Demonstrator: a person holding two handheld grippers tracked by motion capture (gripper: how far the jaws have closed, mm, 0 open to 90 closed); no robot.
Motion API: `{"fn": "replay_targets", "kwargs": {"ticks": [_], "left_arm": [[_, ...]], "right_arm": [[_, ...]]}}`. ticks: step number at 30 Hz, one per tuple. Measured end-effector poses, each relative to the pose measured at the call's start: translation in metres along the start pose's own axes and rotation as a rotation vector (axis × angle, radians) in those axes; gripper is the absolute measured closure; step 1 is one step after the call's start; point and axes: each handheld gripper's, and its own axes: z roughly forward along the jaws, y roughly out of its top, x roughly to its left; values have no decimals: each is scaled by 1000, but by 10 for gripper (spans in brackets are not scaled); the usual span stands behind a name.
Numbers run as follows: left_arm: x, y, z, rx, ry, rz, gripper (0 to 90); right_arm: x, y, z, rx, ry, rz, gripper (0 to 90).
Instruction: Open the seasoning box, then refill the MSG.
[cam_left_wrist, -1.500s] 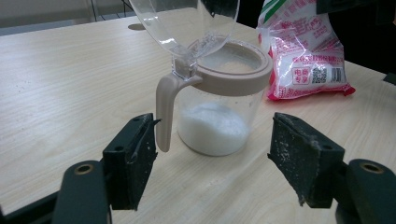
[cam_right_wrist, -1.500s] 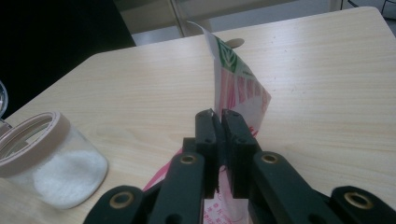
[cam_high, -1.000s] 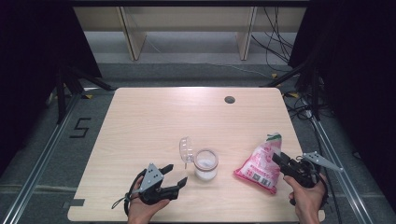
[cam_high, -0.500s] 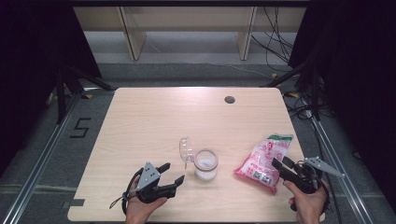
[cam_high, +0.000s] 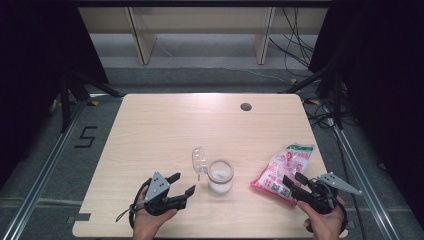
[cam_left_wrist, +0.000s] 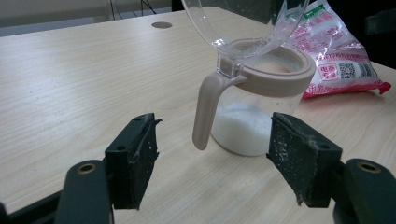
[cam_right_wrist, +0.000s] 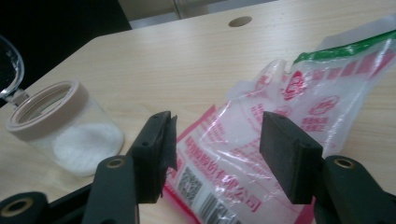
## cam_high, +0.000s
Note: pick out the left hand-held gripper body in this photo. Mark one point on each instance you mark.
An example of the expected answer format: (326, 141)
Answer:
(156, 187)

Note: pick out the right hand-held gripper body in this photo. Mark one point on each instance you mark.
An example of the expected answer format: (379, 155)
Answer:
(320, 196)

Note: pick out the pink and white plastic bag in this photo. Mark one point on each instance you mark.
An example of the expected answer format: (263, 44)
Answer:
(283, 170)

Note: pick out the glass jar with hinged lid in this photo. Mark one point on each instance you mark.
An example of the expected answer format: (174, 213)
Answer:
(220, 176)

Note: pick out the person's right hand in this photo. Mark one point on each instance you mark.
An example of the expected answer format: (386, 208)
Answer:
(326, 225)

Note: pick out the person's left hand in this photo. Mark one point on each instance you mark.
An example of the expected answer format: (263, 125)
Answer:
(146, 226)

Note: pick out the grey tape piece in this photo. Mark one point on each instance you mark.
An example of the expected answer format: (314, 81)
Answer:
(80, 217)
(351, 225)

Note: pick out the yellow tape piece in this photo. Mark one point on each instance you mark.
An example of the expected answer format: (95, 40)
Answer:
(293, 81)
(314, 101)
(95, 103)

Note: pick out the black metal stand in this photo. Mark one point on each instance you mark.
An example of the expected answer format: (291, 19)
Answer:
(65, 106)
(338, 100)

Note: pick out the black curtain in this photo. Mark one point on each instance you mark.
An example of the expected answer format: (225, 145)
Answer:
(30, 66)
(383, 66)

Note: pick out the metal floor rail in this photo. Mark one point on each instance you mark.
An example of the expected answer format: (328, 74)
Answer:
(365, 173)
(41, 180)

